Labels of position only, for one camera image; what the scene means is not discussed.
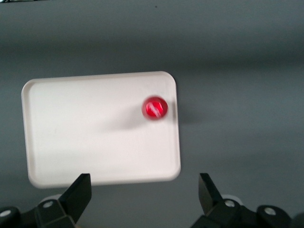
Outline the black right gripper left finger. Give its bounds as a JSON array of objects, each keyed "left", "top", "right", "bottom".
[{"left": 21, "top": 173, "right": 93, "bottom": 228}]

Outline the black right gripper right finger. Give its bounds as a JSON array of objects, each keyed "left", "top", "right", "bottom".
[{"left": 190, "top": 172, "right": 256, "bottom": 228}]

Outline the red coke bottle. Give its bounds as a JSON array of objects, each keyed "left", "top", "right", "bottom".
[{"left": 141, "top": 95, "right": 169, "bottom": 121}]

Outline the white rectangular tray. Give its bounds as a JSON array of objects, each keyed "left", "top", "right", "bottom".
[{"left": 21, "top": 70, "right": 181, "bottom": 190}]

